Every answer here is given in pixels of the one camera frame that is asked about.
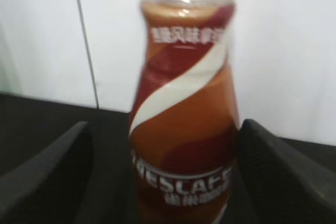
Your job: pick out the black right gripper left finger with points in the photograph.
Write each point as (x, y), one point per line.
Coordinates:
(50, 186)

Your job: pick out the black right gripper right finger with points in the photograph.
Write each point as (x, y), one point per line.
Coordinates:
(284, 185)

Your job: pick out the brown Nescafe coffee bottle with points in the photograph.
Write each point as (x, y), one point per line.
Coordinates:
(184, 119)

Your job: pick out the black table cloth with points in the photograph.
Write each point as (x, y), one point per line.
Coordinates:
(28, 126)

